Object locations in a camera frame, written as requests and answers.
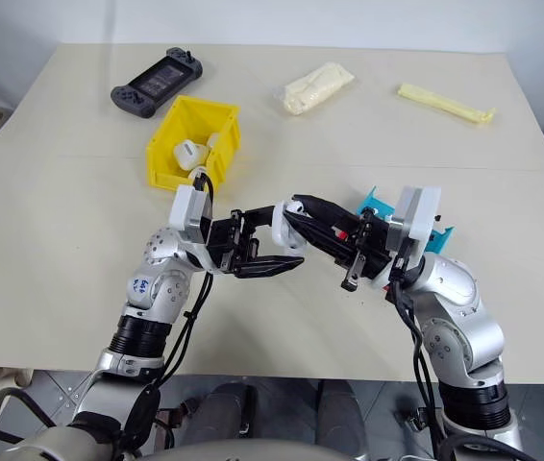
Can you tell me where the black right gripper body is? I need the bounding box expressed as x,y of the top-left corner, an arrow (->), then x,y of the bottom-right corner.
333,207 -> 394,293

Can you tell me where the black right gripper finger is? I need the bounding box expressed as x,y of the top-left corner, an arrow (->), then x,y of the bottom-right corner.
292,194 -> 361,232
284,212 -> 358,263

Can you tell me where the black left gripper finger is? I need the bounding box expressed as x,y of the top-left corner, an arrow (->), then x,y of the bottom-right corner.
241,205 -> 279,229
232,255 -> 307,280

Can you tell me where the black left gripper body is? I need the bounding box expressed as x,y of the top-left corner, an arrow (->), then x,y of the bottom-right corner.
203,208 -> 262,279

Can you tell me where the white earbud case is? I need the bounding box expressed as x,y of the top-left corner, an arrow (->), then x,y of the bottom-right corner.
173,138 -> 211,170
270,199 -> 309,256

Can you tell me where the closed white earbud case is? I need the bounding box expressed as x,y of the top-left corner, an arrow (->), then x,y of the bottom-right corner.
173,138 -> 211,170

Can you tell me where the yellow plastic bin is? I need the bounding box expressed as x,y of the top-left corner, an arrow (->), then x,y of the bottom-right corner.
145,95 -> 242,194

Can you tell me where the teal plastic tray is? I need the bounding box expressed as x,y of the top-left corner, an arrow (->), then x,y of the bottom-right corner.
356,185 -> 457,255

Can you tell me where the clear bag of cream material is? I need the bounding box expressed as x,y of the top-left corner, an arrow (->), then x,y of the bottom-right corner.
271,61 -> 357,117

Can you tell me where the pale yellow folded strip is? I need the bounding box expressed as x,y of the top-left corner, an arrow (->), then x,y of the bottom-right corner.
397,83 -> 497,128

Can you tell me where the black grey handheld game console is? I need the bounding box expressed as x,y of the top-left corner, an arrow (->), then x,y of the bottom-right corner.
110,46 -> 205,119

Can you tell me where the grey robot torso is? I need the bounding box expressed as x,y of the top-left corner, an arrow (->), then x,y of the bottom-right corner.
0,421 -> 451,461

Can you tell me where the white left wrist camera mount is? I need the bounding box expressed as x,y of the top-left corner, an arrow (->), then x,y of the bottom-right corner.
168,185 -> 215,246

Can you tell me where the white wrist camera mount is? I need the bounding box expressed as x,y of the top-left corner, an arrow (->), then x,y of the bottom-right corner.
168,185 -> 215,246
391,185 -> 442,270

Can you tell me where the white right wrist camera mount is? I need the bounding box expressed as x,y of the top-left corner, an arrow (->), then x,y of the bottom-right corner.
391,185 -> 442,270

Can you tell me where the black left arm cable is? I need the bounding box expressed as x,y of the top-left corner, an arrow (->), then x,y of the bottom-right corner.
127,170 -> 218,436

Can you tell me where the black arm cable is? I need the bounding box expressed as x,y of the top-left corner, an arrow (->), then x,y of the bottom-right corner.
127,170 -> 218,436
389,268 -> 452,450

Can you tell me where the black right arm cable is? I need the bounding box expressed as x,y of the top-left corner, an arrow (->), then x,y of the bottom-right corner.
389,268 -> 452,450

